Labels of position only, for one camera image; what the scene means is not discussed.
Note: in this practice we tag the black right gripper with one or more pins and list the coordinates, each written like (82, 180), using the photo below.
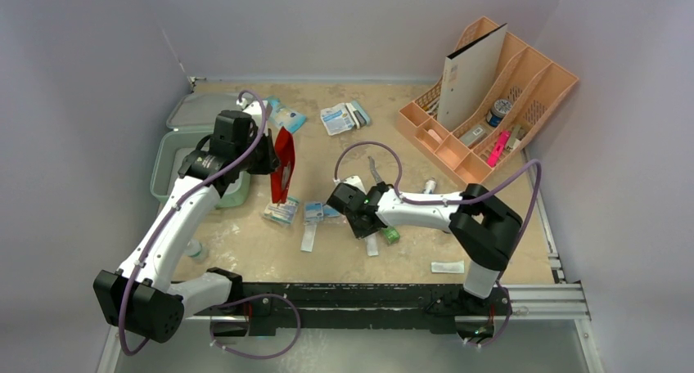
(367, 226)

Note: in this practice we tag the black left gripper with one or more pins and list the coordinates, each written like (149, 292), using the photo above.
(270, 162)

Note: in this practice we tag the white adhesive dressing strip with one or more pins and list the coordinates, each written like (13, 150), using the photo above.
(371, 245)

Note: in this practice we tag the red first aid pouch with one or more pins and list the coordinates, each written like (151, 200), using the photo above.
(284, 148)

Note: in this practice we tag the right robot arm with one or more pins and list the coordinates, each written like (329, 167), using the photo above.
(486, 228)

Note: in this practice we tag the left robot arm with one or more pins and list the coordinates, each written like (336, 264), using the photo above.
(140, 297)

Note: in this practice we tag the green small medicine box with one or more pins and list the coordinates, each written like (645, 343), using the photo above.
(391, 235)

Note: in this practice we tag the mint green storage case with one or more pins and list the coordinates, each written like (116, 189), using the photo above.
(191, 120)

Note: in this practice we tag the clear zip bag of pads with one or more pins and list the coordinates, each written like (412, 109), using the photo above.
(315, 211)

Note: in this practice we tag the blue white wipes packet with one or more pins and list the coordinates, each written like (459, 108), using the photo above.
(283, 116)

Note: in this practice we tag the white blue bandage roll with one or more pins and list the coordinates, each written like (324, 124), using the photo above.
(430, 186)

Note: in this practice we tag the green white mask packet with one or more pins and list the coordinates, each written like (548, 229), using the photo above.
(281, 213)

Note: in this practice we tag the white gauze dressing packet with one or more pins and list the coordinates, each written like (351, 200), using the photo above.
(337, 119)

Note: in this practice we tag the pink eraser in organizer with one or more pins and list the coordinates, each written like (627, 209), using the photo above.
(433, 138)

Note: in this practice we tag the white strip packet front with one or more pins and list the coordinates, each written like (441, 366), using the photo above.
(448, 268)

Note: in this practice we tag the grey box in organizer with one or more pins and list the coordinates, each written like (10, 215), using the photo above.
(473, 136)

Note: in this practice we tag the pink marker in organizer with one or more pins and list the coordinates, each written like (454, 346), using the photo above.
(498, 148)

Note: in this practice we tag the white folder in organizer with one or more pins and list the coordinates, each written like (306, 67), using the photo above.
(469, 73)

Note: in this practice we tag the pink desk organizer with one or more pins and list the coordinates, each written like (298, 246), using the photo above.
(494, 96)

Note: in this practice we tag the black handled medical scissors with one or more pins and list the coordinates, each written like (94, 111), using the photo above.
(373, 170)

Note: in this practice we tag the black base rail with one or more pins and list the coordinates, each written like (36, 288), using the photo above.
(441, 309)

